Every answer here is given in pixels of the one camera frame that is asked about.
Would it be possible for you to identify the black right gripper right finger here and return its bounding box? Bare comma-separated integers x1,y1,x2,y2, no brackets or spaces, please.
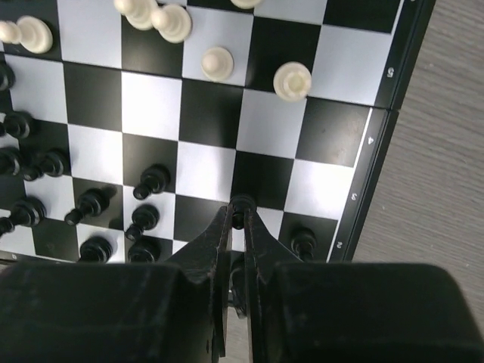
244,210,483,362

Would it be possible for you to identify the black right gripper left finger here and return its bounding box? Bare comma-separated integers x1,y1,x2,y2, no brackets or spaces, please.
1,206,231,362

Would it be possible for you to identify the black pawn piece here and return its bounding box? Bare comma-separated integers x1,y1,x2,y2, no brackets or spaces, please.
230,194,257,230

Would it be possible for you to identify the black and white chessboard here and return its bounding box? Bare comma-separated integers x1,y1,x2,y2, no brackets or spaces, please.
1,1,434,262

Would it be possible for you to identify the black king piece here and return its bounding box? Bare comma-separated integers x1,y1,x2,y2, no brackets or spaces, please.
230,260,247,319

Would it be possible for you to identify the white pawn piece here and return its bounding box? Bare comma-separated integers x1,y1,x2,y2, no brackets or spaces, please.
200,47,234,82

